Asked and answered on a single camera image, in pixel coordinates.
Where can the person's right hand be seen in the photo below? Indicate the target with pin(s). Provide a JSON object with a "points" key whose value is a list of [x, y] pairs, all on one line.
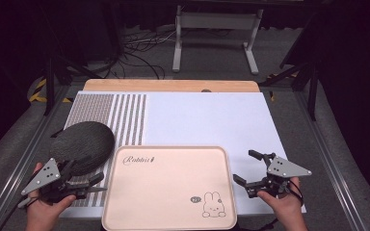
{"points": [[285, 207]]}

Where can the black metal stand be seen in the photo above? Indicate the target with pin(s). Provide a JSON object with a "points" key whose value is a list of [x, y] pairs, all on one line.
{"points": [[313, 89], [49, 83]]}

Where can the person's left hand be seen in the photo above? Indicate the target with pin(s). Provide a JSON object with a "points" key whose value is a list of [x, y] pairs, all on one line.
{"points": [[45, 213]]}

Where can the white metal stand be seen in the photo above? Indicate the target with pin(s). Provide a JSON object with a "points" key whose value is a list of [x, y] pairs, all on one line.
{"points": [[218, 20]]}

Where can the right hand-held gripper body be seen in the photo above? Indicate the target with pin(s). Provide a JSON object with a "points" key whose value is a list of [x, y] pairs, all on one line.
{"points": [[284, 169]]}

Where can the aluminium rail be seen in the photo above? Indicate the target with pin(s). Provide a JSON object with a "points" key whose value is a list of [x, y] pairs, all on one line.
{"points": [[16, 163], [330, 166]]}

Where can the white mat with grey stripes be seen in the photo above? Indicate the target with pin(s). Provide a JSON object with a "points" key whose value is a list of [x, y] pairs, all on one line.
{"points": [[205, 122]]}

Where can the pink tray with rabbit print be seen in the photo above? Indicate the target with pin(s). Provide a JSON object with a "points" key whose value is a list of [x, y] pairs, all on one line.
{"points": [[160, 186]]}

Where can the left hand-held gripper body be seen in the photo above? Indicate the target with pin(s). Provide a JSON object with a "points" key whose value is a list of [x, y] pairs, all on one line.
{"points": [[46, 175]]}

